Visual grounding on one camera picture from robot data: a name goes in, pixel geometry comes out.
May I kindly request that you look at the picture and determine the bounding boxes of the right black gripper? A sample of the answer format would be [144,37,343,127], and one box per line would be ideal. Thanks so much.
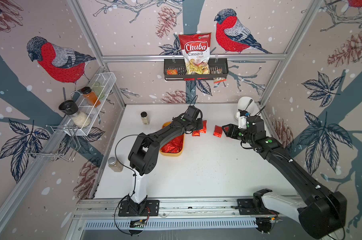
[220,123,255,146]

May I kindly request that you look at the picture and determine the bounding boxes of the red tea bag four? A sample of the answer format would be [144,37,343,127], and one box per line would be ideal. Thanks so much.
[192,130,201,137]

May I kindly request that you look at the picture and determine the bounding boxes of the red tea bag two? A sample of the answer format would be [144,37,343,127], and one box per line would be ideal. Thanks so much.
[213,125,223,138]

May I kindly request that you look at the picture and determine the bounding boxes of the red tea bag three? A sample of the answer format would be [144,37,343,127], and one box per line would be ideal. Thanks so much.
[199,120,207,134]

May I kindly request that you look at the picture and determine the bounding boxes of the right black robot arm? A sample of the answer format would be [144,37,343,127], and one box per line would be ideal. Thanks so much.
[222,116,347,240]

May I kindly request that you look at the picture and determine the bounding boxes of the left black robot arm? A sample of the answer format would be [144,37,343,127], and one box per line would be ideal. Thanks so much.
[128,106,203,212]

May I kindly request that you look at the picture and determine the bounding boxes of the yellow plastic storage box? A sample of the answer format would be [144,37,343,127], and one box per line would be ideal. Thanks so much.
[158,121,185,157]

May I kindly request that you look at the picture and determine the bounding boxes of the red tea bags in box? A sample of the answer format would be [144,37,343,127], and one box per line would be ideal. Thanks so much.
[160,133,184,154]

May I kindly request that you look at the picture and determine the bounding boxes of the white utensil holder cup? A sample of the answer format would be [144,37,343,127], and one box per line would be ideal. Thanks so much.
[235,97,259,120]

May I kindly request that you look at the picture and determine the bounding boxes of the small glass spice jar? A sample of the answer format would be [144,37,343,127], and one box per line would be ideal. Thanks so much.
[140,112,150,125]

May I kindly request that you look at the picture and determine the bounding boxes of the snack packets in basket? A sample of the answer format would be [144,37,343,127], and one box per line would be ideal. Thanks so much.
[164,69,228,83]

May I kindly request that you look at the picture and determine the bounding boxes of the Chuba cassava chips bag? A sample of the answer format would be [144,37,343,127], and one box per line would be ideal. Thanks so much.
[179,33,211,75]

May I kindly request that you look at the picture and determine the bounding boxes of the glass jar brown contents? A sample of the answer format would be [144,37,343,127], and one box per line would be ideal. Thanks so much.
[108,157,124,173]

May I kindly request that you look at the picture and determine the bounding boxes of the green item on shelf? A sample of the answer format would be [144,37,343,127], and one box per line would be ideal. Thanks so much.
[91,82,105,101]

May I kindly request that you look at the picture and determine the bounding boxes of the orange spice jar black lid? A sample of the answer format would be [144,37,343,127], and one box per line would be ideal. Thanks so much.
[81,87,101,108]

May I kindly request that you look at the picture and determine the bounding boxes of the glass jar with white grains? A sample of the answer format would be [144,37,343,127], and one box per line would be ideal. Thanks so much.
[59,100,91,129]

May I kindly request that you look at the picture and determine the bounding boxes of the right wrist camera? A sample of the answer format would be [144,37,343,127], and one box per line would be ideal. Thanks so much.
[236,110,251,129]

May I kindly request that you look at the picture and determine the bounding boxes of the black wire wall basket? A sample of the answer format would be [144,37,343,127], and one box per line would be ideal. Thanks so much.
[164,59,229,81]

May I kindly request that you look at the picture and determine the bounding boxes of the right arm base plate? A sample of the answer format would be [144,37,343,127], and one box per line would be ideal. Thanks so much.
[235,198,275,216]

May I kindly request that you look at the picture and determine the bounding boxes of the horizontal aluminium frame bar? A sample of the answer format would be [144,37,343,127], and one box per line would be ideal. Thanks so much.
[101,53,288,63]

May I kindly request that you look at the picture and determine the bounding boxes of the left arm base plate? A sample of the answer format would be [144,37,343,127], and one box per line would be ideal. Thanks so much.
[118,199,160,217]

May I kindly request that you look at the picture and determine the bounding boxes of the white wire wall shelf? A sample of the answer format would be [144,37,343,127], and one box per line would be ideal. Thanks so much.
[64,72,116,136]

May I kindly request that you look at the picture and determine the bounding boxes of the chrome wire rack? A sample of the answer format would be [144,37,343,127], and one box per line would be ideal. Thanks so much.
[24,125,81,163]

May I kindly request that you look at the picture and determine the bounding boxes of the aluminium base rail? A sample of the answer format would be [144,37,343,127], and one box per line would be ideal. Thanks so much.
[73,196,303,220]

